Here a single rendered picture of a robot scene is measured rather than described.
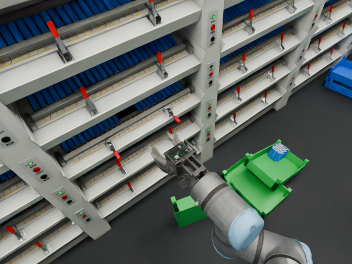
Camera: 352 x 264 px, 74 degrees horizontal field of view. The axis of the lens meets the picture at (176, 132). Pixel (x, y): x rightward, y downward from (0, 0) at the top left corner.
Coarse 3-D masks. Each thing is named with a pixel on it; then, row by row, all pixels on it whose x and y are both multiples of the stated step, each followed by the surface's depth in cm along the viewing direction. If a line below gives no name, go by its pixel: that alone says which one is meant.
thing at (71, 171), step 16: (192, 80) 99; (192, 96) 102; (160, 112) 97; (176, 112) 98; (112, 128) 91; (144, 128) 93; (128, 144) 91; (80, 160) 85; (96, 160) 86; (64, 176) 77
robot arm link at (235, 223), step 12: (216, 192) 54; (228, 192) 54; (204, 204) 55; (216, 204) 53; (228, 204) 52; (240, 204) 52; (216, 216) 53; (228, 216) 51; (240, 216) 50; (252, 216) 50; (216, 228) 55; (228, 228) 50; (240, 228) 49; (252, 228) 49; (228, 240) 51; (240, 240) 49; (252, 240) 54
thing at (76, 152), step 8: (176, 96) 98; (160, 104) 95; (168, 104) 98; (176, 104) 98; (144, 112) 93; (152, 112) 94; (128, 120) 91; (136, 120) 91; (120, 128) 89; (128, 128) 91; (104, 136) 87; (88, 144) 85; (96, 144) 86; (72, 152) 83; (80, 152) 84; (64, 160) 82
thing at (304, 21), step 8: (320, 0) 112; (312, 8) 113; (304, 16) 118; (312, 16) 116; (304, 24) 120; (312, 32) 127; (304, 40) 127; (296, 48) 130; (288, 56) 136; (296, 56) 132; (296, 64) 139; (296, 72) 146; (280, 80) 150; (288, 80) 145; (288, 88) 153; (288, 96) 162; (280, 104) 162
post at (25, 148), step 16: (0, 112) 55; (16, 128) 60; (16, 144) 62; (32, 144) 65; (16, 160) 65; (48, 160) 72; (32, 176) 72; (48, 192) 80; (80, 192) 92; (64, 208) 90; (80, 208) 96; (80, 224) 103; (96, 224) 111
